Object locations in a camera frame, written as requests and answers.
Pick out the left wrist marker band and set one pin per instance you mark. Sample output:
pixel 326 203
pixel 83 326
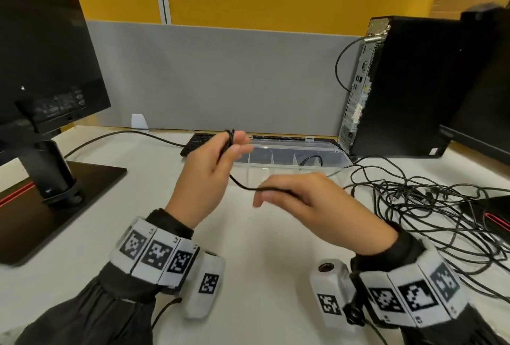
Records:
pixel 155 253

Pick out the right wrist marker band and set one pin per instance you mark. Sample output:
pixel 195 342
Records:
pixel 414 293

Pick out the black keyboard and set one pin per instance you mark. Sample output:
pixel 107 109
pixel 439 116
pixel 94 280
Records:
pixel 195 143

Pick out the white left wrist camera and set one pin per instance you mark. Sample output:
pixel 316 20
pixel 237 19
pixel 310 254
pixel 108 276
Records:
pixel 207 285

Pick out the wrist marker band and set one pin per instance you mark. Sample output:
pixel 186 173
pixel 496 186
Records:
pixel 414 293
pixel 155 253

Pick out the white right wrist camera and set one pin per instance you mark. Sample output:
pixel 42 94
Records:
pixel 330 301

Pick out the grey webcam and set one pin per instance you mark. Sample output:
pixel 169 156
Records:
pixel 482 10

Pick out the wide black monitor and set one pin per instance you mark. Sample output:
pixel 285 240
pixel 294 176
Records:
pixel 486 97

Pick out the person's left forearm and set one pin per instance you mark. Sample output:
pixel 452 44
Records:
pixel 87 317

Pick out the small white plastic bracket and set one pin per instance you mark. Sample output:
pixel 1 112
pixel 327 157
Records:
pixel 138 121

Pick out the person's right hand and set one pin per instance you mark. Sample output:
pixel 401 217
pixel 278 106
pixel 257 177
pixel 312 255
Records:
pixel 330 213

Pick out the black monitor with square stand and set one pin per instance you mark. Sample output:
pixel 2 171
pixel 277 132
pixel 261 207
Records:
pixel 44 37

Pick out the person's left hand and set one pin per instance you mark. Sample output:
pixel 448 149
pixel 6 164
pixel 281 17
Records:
pixel 203 181

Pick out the person's right forearm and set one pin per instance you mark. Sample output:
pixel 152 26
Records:
pixel 398 249

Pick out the clear plastic compartment box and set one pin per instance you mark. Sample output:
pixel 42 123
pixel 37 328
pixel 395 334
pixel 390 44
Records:
pixel 279 157

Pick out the grey desk partition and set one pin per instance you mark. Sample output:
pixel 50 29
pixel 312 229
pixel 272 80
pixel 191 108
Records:
pixel 223 77

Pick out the black desktop computer tower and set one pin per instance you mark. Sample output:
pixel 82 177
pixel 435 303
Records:
pixel 418 85

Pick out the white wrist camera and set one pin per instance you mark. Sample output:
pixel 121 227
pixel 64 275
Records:
pixel 207 285
pixel 330 301

